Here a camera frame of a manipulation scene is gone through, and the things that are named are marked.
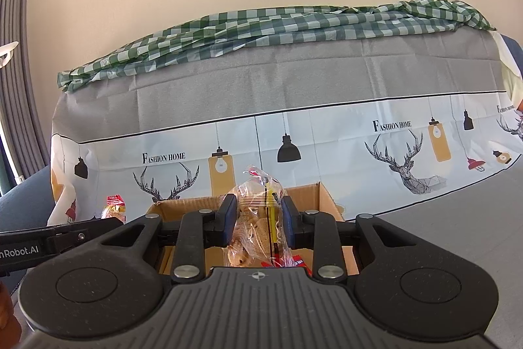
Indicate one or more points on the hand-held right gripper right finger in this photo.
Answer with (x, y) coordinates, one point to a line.
(291, 221)

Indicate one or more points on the cream pillow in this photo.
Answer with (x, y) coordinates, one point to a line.
(510, 67)

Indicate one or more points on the clear biscuit bag red top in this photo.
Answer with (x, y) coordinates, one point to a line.
(257, 218)

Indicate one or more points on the cardboard box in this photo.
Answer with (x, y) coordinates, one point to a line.
(327, 202)

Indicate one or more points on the white curtain tieback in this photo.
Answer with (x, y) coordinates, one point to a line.
(7, 52)

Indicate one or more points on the person's left forearm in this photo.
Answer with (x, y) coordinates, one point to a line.
(6, 312)

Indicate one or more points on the clear bread packet red label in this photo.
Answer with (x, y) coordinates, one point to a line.
(114, 206)

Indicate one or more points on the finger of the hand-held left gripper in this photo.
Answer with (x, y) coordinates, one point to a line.
(81, 234)

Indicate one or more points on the grey curtain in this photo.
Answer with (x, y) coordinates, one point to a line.
(16, 87)

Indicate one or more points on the red snack packet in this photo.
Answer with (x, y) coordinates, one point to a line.
(292, 262)

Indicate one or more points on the grey deer print cloth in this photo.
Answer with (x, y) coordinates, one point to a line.
(286, 79)

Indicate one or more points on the green checked cloth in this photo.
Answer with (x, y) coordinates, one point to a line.
(286, 26)

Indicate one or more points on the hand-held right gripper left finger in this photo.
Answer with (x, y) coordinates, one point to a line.
(228, 220)

